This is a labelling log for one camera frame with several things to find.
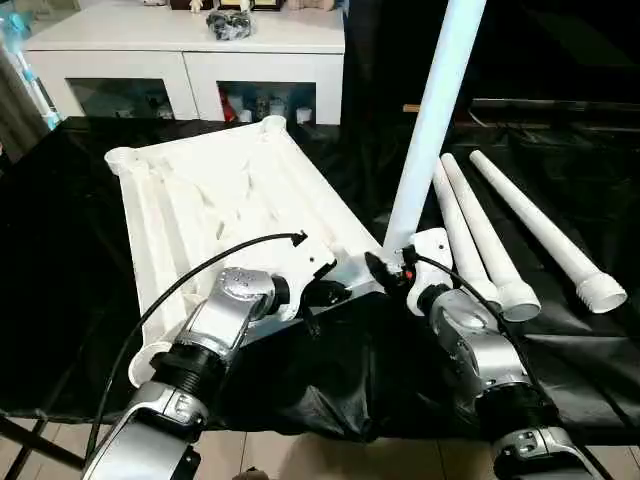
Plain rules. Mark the white plastic table leg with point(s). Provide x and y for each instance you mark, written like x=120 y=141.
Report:
x=480 y=225
x=540 y=225
x=460 y=235
x=435 y=110

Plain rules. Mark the white plastic table top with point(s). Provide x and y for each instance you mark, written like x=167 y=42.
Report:
x=200 y=200

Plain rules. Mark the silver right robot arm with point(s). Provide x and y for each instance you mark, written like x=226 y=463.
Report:
x=480 y=340

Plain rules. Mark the black glossy mat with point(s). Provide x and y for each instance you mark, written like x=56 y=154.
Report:
x=350 y=375

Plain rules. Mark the small tan label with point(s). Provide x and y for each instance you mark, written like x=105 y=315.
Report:
x=410 y=107

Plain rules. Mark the dark robot foot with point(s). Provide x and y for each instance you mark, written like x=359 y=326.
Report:
x=252 y=475

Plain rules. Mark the white cabinet with glass doors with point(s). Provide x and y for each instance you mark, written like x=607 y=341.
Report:
x=175 y=60

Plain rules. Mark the blue and clear plastic wrap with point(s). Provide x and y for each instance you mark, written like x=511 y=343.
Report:
x=35 y=80

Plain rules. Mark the grey curtain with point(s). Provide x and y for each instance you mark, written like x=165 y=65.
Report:
x=15 y=110

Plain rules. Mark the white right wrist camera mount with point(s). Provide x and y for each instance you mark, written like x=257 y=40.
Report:
x=430 y=260

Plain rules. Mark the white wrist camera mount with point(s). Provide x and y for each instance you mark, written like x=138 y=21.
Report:
x=305 y=270
x=430 y=260

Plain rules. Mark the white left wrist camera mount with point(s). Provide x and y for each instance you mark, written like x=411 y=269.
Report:
x=305 y=270

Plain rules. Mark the black folding stand frame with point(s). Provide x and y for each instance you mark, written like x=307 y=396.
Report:
x=40 y=450

